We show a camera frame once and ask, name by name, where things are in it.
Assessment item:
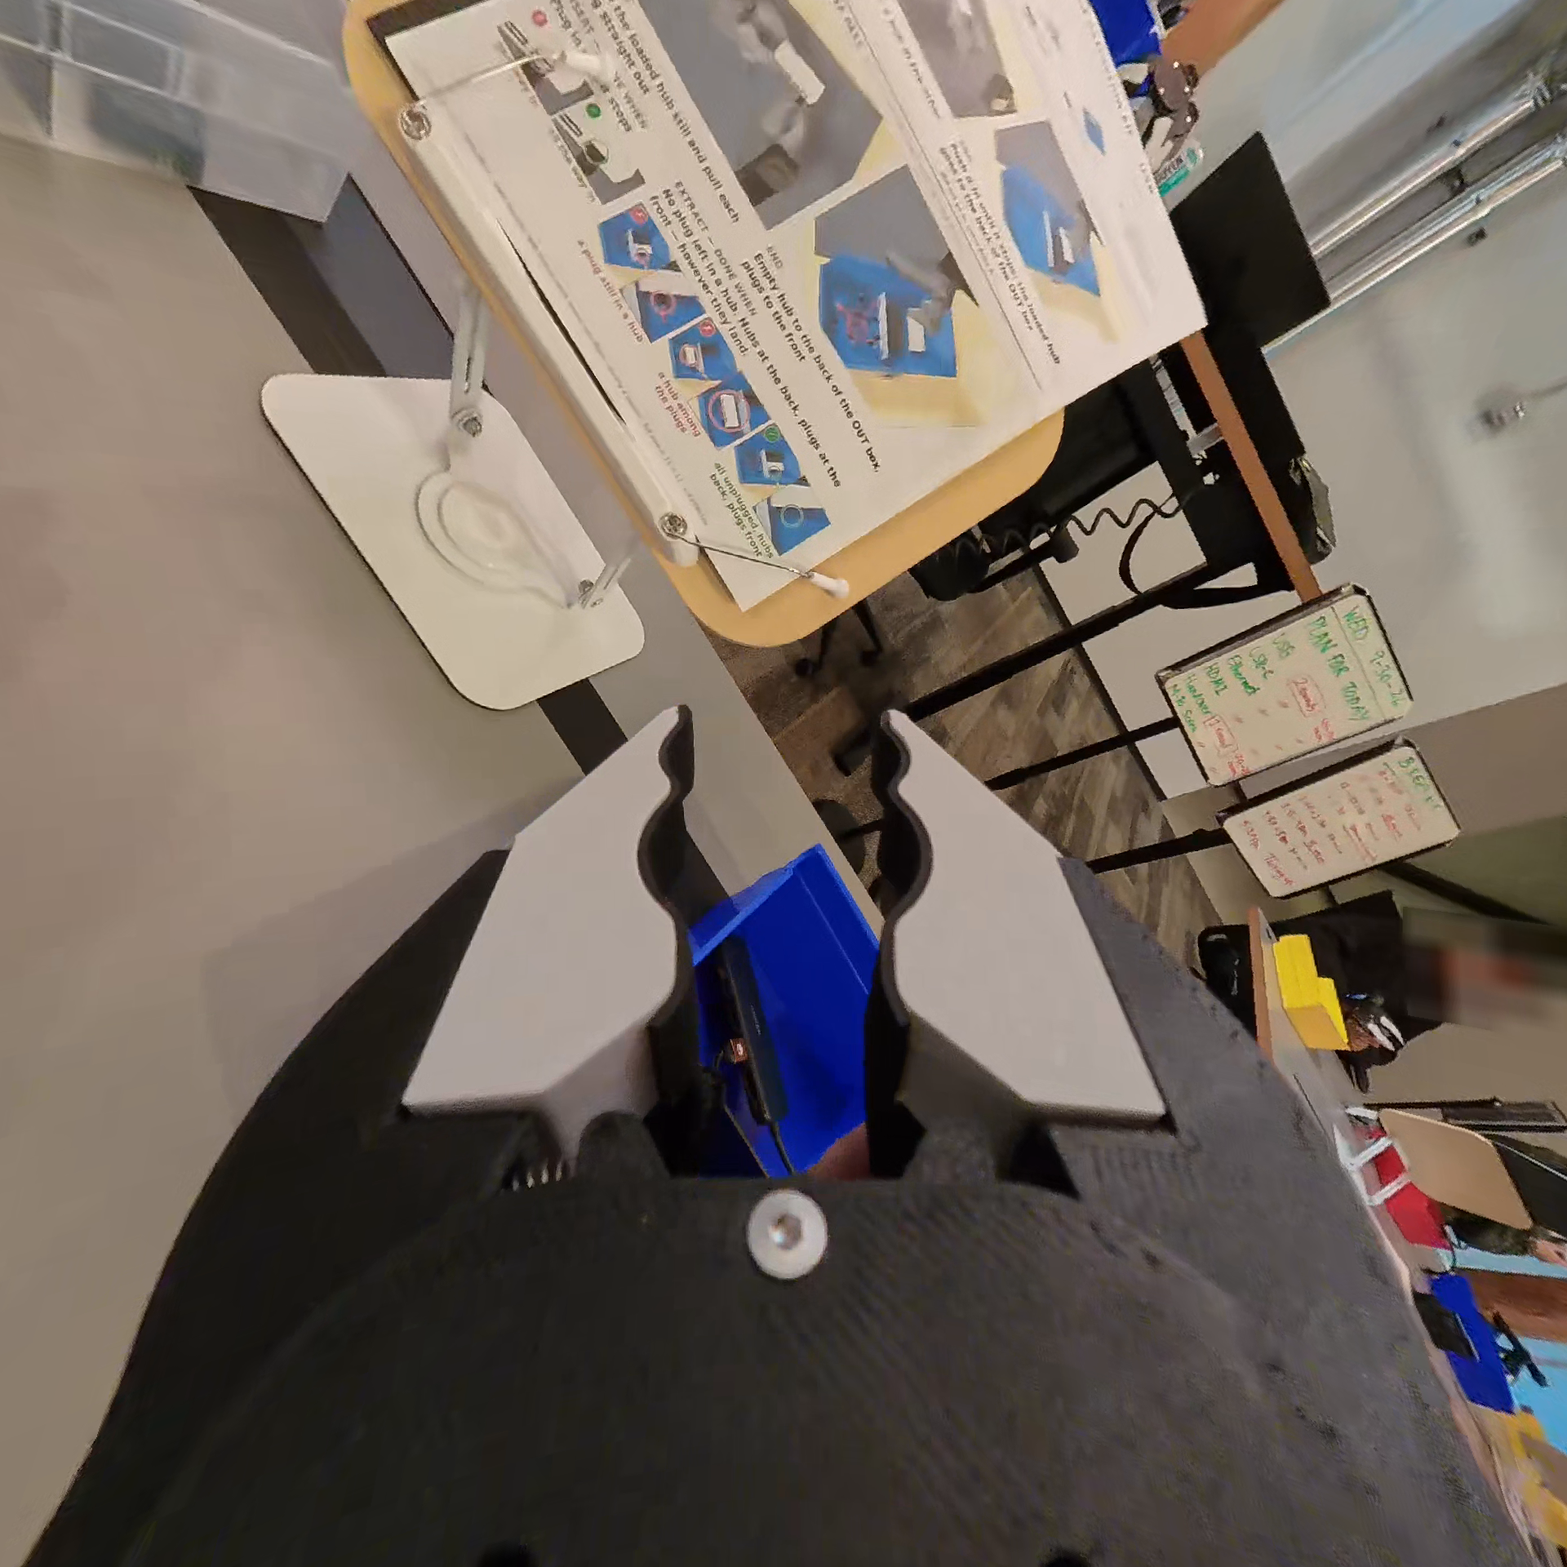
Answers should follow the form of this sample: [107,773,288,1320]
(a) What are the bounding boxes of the white book stand wooden board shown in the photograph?
[259,0,1070,710]

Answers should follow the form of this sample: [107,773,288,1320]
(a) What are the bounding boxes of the clear acrylic box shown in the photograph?
[0,0,358,224]

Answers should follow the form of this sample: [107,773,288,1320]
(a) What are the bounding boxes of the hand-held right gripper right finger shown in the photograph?
[866,710,1168,1174]

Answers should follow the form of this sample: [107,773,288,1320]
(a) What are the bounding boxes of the blue plastic bin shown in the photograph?
[686,842,884,1181]

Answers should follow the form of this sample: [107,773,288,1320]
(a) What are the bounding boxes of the blue storage bin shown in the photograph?
[1087,0,1167,69]

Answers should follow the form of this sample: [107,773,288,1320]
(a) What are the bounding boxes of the red parts bin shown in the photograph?
[1381,1174,1446,1252]

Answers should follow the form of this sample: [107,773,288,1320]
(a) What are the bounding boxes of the printed instruction sheet pad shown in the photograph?
[367,0,1207,610]

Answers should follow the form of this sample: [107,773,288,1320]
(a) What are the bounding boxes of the blue parts bin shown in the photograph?
[1424,1272,1522,1410]

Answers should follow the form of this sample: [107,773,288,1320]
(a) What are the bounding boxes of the black coiled cord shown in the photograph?
[982,492,1179,550]

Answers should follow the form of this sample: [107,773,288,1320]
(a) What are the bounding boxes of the white note board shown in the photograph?
[1158,586,1417,787]

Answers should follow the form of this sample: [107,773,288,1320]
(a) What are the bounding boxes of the white calendar board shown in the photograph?
[1217,741,1462,898]

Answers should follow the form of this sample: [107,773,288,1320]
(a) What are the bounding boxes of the black usb hub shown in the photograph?
[713,936,786,1127]

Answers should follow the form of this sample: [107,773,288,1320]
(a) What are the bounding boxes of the yellow parts bin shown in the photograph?
[1272,934,1352,1055]

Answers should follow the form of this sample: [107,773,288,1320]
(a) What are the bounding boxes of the tan board on stand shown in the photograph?
[1377,1109,1534,1232]

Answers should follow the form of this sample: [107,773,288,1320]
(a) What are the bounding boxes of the silver pipe cluster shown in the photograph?
[1296,60,1567,298]

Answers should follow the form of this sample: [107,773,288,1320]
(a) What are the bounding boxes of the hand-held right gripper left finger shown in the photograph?
[403,703,709,1165]

